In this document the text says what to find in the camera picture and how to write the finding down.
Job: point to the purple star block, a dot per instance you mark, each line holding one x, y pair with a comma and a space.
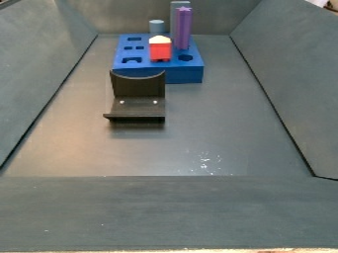
183, 15

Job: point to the light blue cylinder block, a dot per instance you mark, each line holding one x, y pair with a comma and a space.
156, 27

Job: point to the blue shape sorter board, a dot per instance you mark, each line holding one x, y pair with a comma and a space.
132, 62

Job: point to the red pentagon block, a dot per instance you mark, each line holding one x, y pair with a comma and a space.
159, 48

